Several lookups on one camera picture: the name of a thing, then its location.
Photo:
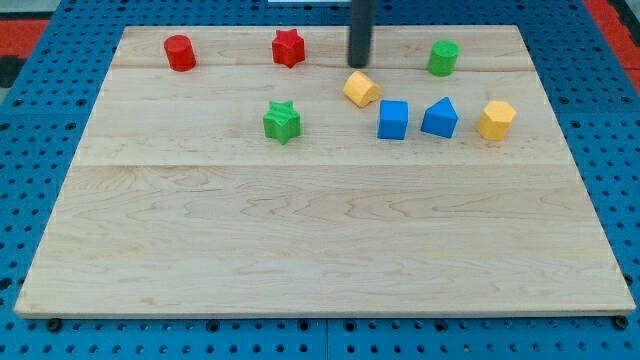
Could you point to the green cylinder block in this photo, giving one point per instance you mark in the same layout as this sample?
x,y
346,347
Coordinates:
x,y
443,58

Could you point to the light wooden board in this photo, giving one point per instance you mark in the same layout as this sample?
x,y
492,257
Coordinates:
x,y
176,204

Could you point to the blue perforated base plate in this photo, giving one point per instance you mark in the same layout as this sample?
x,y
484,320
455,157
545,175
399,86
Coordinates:
x,y
43,115

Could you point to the green star block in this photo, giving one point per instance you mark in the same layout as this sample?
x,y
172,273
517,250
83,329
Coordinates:
x,y
282,122

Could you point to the red cylinder block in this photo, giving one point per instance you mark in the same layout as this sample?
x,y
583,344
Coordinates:
x,y
179,52

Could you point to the red star block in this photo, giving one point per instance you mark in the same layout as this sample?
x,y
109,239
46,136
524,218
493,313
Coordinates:
x,y
288,48

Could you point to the blue triangular prism block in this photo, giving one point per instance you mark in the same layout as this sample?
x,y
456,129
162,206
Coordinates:
x,y
440,119

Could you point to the yellow hexagonal prism block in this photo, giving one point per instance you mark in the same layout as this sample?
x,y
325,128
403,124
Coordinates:
x,y
496,120

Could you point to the yellow half-cylinder block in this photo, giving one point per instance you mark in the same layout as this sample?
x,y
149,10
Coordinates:
x,y
361,90

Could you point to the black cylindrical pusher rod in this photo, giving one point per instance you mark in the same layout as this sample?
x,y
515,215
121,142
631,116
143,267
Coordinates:
x,y
362,20

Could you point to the blue cube block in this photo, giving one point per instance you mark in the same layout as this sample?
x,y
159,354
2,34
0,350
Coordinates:
x,y
393,119

